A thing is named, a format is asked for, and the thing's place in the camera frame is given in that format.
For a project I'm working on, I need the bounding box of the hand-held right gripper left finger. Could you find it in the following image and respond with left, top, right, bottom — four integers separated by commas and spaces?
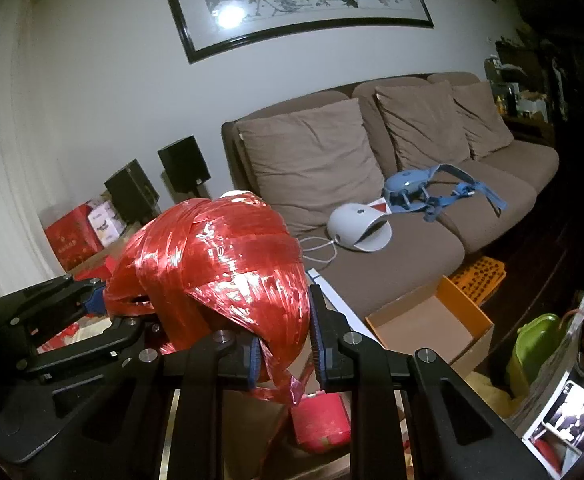
42, 332, 264, 480

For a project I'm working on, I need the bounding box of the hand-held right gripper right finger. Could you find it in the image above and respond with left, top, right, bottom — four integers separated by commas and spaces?
308, 284, 545, 480

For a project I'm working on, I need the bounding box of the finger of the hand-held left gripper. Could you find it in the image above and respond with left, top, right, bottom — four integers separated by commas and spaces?
0, 317, 148, 465
0, 274, 109, 343

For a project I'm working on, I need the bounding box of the cardboard box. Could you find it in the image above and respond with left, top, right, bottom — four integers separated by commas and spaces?
164, 267, 495, 480

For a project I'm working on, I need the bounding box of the red raffia ball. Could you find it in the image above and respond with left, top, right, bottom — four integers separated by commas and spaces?
103, 191, 307, 406

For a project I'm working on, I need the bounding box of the large red gift box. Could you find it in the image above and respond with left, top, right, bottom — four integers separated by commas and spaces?
44, 205, 103, 273

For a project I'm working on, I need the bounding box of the white pink carton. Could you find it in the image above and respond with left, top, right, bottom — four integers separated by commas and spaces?
87, 200, 128, 248

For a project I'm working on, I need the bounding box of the brown sofa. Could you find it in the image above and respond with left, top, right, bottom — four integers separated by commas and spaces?
221, 71, 560, 321

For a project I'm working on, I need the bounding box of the white dome device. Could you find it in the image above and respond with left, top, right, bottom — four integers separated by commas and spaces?
327, 200, 393, 253

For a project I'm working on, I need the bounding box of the orange plastic crate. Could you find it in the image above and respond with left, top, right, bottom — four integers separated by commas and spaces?
447, 255, 507, 306

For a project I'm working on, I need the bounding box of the brown sofa cushion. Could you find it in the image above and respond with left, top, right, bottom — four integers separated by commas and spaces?
236, 99, 385, 236
374, 80, 470, 171
452, 80, 515, 161

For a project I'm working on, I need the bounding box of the green plastic basin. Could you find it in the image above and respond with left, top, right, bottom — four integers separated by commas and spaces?
507, 314, 563, 396

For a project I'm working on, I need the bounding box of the printed photo sheet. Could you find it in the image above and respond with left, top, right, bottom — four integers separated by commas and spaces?
522, 370, 584, 463

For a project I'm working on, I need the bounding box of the cluttered dark shelf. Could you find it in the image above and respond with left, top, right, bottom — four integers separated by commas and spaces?
484, 20, 584, 131

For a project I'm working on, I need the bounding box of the white cable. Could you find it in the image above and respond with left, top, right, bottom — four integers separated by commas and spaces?
299, 237, 340, 263

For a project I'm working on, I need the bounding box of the blue strap harness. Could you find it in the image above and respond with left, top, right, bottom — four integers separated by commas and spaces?
382, 164, 509, 223

